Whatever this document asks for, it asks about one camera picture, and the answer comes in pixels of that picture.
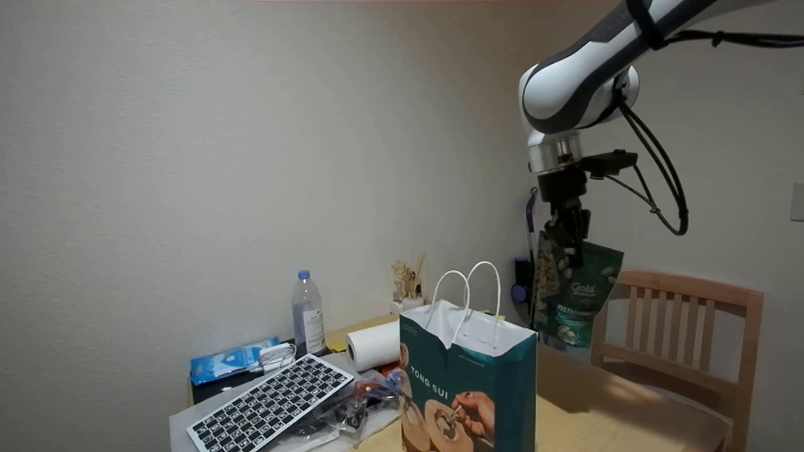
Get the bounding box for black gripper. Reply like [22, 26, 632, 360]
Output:
[534, 166, 594, 269]

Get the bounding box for green snack packet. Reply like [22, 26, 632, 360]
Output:
[531, 229, 629, 354]

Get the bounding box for blue tissue packet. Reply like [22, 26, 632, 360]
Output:
[189, 334, 300, 388]

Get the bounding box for small wooden figure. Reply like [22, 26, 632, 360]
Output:
[389, 257, 429, 314]

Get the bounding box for wooden slatted chair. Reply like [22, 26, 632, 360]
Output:
[591, 267, 766, 452]

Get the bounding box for white paper towel roll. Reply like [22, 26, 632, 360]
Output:
[345, 319, 404, 373]

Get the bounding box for colourful small snack packets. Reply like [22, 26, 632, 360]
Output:
[337, 370, 409, 431]

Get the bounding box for clear plastic water bottle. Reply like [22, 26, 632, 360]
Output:
[290, 269, 328, 360]

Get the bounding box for black keyboard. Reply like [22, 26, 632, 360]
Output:
[183, 351, 360, 452]

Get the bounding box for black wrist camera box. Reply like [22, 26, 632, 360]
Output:
[582, 149, 641, 180]

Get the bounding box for green paper bag white handles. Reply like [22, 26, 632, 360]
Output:
[396, 259, 541, 452]

